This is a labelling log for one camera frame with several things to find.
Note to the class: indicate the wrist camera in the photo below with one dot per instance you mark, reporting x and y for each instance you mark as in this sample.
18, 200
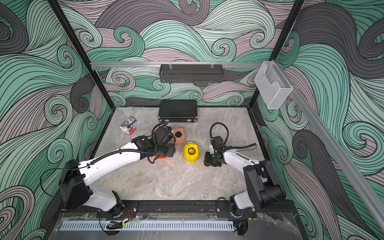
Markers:
212, 148
164, 135

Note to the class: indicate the aluminium rail back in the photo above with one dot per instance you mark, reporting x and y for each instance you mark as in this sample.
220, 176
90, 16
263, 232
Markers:
136, 64

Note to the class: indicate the pink piggy bank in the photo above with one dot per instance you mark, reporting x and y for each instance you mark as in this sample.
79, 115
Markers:
179, 141

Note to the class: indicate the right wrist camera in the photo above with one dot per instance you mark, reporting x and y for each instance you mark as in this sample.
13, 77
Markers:
212, 148

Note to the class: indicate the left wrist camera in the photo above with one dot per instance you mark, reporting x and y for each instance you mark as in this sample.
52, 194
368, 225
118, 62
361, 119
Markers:
164, 135

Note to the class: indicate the black wall shelf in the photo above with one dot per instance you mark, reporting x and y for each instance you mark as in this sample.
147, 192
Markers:
199, 74

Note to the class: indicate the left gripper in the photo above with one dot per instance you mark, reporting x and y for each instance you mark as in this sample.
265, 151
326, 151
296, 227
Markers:
172, 150

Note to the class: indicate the aluminium rail right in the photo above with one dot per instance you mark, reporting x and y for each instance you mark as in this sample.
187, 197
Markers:
365, 191

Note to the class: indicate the black plug front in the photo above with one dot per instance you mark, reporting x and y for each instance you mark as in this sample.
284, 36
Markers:
178, 134

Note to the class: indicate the white cable duct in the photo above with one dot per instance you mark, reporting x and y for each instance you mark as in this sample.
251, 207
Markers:
149, 226

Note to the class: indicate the white pink bunny toy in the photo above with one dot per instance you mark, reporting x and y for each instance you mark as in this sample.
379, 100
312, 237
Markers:
128, 130

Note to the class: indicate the black case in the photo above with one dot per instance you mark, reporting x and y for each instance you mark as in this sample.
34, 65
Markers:
178, 111

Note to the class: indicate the clear plastic holder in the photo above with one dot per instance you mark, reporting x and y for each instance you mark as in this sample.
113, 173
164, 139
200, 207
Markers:
273, 84

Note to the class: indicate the card box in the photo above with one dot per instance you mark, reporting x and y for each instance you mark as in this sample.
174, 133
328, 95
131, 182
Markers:
129, 122

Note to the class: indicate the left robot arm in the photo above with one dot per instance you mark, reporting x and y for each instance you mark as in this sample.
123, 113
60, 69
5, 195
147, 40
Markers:
77, 178

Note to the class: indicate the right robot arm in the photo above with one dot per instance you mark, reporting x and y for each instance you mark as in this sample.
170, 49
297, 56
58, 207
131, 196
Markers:
263, 186

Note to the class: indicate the aluminium rail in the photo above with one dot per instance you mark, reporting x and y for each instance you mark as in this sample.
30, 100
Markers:
136, 64
365, 191

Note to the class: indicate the red piggy bank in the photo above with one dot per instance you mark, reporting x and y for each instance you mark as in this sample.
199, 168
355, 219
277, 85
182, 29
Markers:
160, 156

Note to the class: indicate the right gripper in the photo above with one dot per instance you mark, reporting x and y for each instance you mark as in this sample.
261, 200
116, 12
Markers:
207, 159

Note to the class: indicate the yellow piggy bank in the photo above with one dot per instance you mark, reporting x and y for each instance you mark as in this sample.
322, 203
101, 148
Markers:
191, 152

